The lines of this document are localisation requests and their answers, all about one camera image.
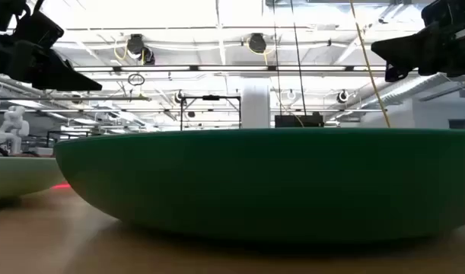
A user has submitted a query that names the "thin black hanging cable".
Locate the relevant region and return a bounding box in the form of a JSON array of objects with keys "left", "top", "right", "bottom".
[{"left": 272, "top": 0, "right": 282, "bottom": 116}]

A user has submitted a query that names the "mint green plastic plate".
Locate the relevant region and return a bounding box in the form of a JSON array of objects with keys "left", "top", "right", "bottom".
[{"left": 0, "top": 155, "right": 67, "bottom": 202}]

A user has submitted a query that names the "hanging black cable loop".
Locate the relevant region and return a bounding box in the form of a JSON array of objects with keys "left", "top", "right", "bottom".
[{"left": 126, "top": 72, "right": 146, "bottom": 87}]

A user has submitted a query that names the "large dark green plastic plate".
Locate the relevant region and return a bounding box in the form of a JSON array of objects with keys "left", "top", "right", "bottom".
[{"left": 53, "top": 127, "right": 465, "bottom": 245}]

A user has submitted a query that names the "thick yellow hanging cable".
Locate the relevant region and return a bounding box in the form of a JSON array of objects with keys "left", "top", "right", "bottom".
[{"left": 349, "top": 0, "right": 392, "bottom": 129}]

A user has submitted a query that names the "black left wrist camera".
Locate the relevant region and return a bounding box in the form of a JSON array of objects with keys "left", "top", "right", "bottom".
[{"left": 11, "top": 10, "right": 65, "bottom": 49}]

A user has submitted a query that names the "long ceiling light strip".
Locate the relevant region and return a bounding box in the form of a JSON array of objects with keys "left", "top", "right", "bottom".
[{"left": 74, "top": 65, "right": 387, "bottom": 73}]

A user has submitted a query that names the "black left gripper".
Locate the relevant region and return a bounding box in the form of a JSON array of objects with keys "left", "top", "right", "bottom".
[{"left": 0, "top": 0, "right": 104, "bottom": 92}]

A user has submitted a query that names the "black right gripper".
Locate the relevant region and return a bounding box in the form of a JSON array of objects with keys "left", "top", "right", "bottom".
[{"left": 370, "top": 0, "right": 465, "bottom": 83}]

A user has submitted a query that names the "black hanging cable with coil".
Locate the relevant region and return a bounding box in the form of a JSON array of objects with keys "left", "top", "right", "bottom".
[{"left": 290, "top": 0, "right": 308, "bottom": 116}]

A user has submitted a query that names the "black background camera rig frame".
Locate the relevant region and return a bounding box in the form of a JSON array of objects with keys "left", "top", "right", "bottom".
[{"left": 180, "top": 94, "right": 243, "bottom": 131}]

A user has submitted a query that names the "white building column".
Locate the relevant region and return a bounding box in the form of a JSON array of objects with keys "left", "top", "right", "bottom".
[{"left": 240, "top": 77, "right": 272, "bottom": 129}]

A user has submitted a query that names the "background workstation with black frame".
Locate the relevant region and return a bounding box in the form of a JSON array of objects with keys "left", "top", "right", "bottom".
[{"left": 45, "top": 130, "right": 93, "bottom": 148}]

